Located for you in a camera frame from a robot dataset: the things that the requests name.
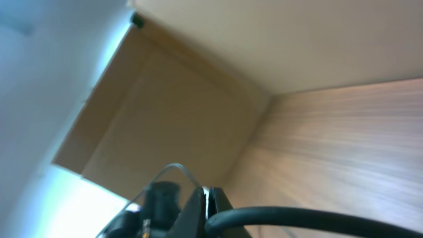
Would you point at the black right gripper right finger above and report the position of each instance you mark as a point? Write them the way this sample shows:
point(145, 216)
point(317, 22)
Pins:
point(218, 202)

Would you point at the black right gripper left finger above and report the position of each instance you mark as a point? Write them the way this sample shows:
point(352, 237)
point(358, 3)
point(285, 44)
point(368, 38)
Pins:
point(191, 221)

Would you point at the cardboard side panel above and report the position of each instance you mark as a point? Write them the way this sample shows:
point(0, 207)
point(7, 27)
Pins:
point(160, 102)

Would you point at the black corner clip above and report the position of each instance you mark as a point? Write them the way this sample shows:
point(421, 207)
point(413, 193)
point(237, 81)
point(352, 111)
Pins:
point(137, 20)

